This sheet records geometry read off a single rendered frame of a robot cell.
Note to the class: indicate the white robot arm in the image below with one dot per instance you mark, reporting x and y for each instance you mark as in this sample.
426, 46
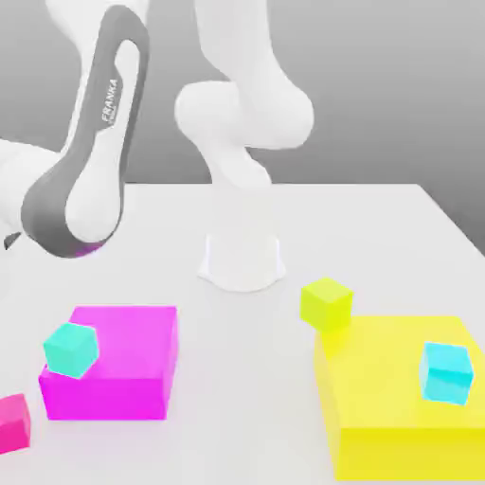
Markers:
242, 125

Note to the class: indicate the small lime cube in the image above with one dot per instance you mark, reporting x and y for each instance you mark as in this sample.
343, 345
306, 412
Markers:
326, 305

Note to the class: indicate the small turquoise cube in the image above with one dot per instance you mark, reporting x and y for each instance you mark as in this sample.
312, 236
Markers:
71, 350

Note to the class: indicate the small cyan cube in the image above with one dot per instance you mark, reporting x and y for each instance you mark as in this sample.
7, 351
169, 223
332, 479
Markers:
446, 373

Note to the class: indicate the small pink cube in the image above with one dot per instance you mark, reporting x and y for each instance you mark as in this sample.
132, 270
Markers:
13, 424

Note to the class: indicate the large magenta box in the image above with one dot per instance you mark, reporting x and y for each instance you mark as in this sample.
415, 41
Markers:
129, 363

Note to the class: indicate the large yellow box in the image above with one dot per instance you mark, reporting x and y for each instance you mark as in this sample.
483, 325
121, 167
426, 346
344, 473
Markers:
390, 409

